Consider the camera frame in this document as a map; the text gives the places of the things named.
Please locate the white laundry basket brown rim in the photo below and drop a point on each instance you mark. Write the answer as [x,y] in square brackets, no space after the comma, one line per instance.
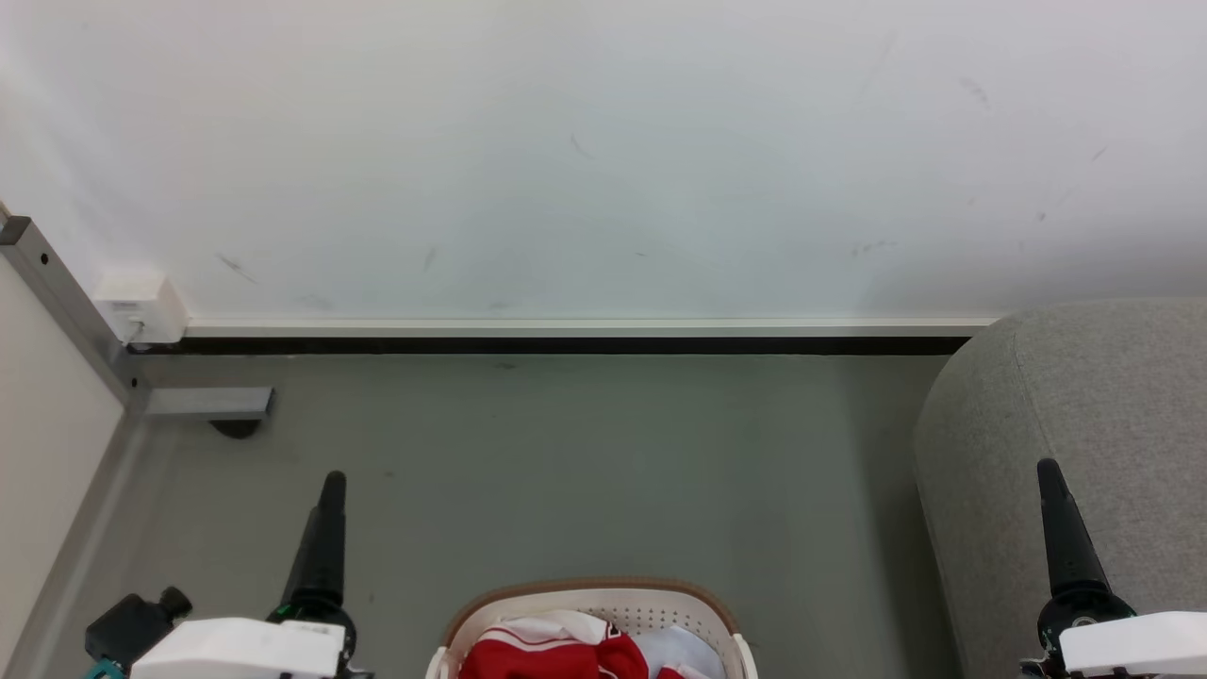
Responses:
[603,604]

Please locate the light grey garment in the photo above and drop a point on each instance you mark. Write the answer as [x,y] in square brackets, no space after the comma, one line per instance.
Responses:
[679,651]

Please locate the white wall socket box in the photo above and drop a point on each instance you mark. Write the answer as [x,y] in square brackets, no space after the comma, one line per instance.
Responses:
[143,306]

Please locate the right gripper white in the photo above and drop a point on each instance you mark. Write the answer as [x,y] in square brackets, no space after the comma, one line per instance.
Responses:
[1136,646]

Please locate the grey metal partition foot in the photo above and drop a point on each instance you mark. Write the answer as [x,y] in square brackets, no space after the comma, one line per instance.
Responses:
[71,302]

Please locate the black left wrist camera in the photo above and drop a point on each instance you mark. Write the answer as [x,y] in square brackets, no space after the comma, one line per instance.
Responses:
[132,627]

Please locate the grey fabric sofa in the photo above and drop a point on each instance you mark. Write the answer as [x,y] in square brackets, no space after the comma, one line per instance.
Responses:
[1084,424]

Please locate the red and white garment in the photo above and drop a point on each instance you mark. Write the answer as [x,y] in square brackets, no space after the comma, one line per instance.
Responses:
[528,655]

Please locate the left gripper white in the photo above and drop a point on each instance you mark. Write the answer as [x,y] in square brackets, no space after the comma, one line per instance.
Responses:
[240,651]

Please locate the white and black baseboard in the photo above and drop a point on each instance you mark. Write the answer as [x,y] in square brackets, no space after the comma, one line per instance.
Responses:
[566,337]

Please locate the black caster foot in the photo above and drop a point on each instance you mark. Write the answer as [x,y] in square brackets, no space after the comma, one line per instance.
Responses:
[236,429]

